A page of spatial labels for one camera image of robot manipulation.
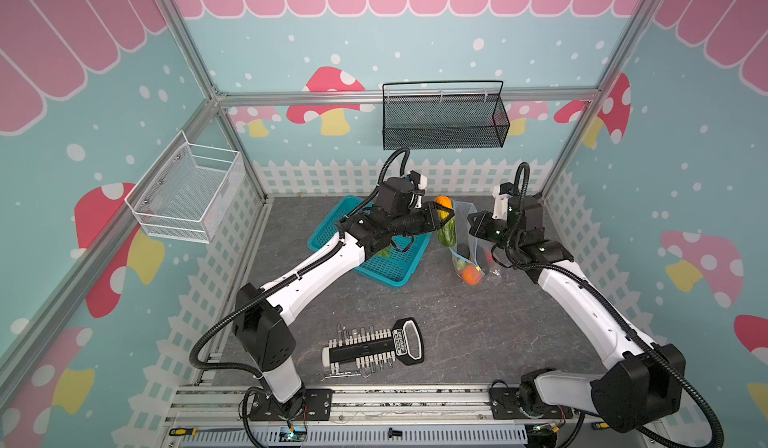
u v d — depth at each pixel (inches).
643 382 15.4
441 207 27.4
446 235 28.0
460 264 32.7
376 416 28.7
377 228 22.4
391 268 39.2
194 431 27.9
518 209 22.5
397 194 21.7
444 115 37.1
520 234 22.9
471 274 33.4
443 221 26.9
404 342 32.7
